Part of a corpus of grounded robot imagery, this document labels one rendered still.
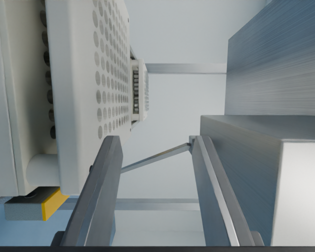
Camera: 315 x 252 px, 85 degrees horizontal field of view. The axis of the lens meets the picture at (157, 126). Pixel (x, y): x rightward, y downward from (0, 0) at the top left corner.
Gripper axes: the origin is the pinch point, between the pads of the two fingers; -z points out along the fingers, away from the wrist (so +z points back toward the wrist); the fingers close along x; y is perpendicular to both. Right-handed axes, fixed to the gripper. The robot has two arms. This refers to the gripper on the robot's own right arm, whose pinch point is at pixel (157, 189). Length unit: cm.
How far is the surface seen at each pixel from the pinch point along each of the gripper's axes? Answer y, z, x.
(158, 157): 20.5, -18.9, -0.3
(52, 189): 6.8, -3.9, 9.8
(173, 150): 16.3, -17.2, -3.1
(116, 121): 7.4, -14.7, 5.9
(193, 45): 81, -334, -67
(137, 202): 115, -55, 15
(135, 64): 17, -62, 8
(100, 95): 0.8, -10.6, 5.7
